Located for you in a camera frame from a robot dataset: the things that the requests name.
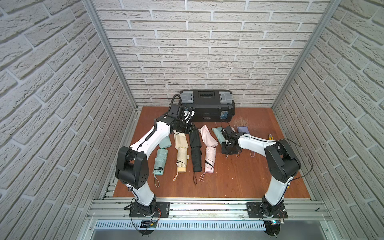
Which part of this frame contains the black sleeved umbrella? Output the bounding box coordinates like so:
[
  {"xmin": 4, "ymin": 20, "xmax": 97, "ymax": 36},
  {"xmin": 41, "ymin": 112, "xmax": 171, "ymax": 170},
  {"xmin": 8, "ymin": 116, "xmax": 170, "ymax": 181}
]
[{"xmin": 191, "ymin": 147, "xmax": 203, "ymax": 185}]

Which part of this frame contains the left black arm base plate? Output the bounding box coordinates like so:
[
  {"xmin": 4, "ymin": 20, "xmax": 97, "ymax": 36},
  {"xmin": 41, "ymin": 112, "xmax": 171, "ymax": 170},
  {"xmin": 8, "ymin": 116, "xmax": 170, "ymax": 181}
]
[{"xmin": 130, "ymin": 202, "xmax": 171, "ymax": 218}]

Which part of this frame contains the black plastic toolbox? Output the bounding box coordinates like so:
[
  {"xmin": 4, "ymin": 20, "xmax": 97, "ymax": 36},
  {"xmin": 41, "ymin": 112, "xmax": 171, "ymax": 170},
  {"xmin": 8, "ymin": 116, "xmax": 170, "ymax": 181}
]
[{"xmin": 180, "ymin": 90, "xmax": 236, "ymax": 123}]

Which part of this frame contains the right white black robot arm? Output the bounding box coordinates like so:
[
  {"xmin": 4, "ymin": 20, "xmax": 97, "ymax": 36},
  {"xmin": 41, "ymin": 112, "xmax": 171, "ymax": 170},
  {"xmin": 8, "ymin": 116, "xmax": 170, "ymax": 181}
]
[{"xmin": 221, "ymin": 127, "xmax": 301, "ymax": 218}]

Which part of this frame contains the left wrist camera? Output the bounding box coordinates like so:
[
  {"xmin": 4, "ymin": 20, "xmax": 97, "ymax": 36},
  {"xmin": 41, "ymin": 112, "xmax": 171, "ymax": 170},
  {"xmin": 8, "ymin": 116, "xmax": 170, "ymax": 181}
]
[{"xmin": 167, "ymin": 94, "xmax": 195, "ymax": 122}]

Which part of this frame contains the black umbrella sleeve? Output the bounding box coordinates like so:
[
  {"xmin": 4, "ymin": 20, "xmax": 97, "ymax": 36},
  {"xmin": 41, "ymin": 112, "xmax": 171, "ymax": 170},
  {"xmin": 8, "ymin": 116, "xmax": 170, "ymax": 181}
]
[{"xmin": 189, "ymin": 129, "xmax": 202, "ymax": 148}]

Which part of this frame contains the mint green sleeved umbrella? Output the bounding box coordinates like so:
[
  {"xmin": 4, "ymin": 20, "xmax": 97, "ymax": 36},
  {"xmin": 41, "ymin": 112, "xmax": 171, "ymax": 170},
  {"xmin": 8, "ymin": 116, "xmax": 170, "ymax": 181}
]
[{"xmin": 212, "ymin": 127, "xmax": 226, "ymax": 145}]

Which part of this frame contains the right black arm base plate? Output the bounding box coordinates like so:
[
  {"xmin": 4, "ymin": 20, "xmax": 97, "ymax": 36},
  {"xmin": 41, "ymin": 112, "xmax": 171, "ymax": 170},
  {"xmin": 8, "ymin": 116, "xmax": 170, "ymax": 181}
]
[{"xmin": 246, "ymin": 202, "xmax": 288, "ymax": 219}]

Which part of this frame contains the cream umbrella sleeve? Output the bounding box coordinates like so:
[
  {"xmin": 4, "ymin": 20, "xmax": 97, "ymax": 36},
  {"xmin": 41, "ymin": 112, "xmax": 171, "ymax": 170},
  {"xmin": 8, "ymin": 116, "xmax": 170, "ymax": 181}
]
[{"xmin": 174, "ymin": 133, "xmax": 189, "ymax": 150}]

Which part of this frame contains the lavender sleeved umbrella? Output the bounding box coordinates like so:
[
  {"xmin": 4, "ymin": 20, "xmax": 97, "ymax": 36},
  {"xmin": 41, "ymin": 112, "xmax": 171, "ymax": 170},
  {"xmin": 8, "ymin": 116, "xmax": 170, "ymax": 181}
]
[{"xmin": 236, "ymin": 125, "xmax": 256, "ymax": 158}]

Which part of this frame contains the light pink sleeved umbrella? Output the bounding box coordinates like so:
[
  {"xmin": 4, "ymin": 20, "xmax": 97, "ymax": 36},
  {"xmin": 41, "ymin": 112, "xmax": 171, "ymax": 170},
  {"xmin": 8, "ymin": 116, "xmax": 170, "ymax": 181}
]
[{"xmin": 231, "ymin": 127, "xmax": 240, "ymax": 158}]

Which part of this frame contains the cream sleeved umbrella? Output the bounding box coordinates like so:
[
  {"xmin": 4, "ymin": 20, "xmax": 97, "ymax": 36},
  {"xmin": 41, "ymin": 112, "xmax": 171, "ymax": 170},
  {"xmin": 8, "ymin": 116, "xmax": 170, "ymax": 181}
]
[{"xmin": 173, "ymin": 147, "xmax": 189, "ymax": 182}]

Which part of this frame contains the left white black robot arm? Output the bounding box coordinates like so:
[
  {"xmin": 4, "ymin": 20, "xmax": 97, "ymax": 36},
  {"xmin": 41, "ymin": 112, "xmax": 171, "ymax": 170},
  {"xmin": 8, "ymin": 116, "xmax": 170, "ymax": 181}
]
[{"xmin": 115, "ymin": 116, "xmax": 194, "ymax": 217}]

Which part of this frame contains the aluminium mounting rail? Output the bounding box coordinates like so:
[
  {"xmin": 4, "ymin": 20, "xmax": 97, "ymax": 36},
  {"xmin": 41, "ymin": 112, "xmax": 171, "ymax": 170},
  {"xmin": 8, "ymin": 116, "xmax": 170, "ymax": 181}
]
[{"xmin": 86, "ymin": 198, "xmax": 332, "ymax": 231}]

